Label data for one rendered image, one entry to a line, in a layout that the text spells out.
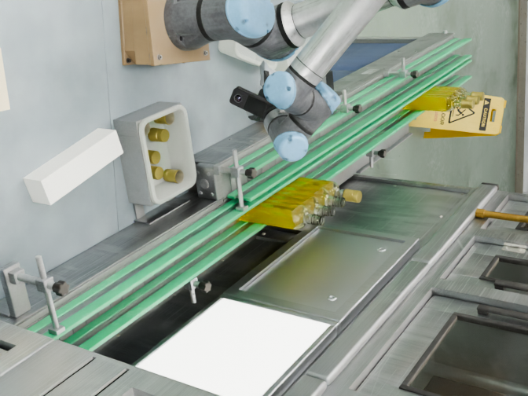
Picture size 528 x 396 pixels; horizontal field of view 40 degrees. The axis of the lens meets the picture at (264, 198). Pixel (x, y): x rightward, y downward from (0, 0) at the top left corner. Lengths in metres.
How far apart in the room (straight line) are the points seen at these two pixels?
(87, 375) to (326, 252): 1.12
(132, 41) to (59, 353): 0.94
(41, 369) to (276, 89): 0.81
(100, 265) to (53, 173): 0.24
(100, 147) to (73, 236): 0.23
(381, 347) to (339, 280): 0.29
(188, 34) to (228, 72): 0.39
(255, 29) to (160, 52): 0.24
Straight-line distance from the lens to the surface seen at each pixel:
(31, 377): 1.05
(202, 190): 1.97
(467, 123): 5.25
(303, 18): 1.78
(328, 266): 1.94
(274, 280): 1.90
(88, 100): 1.76
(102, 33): 1.80
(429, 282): 1.90
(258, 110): 1.85
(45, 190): 1.62
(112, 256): 1.74
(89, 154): 1.69
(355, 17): 1.57
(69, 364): 1.06
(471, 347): 1.69
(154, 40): 1.77
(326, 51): 1.58
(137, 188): 1.84
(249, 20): 1.70
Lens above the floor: 2.05
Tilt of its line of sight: 33 degrees down
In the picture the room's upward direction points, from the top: 98 degrees clockwise
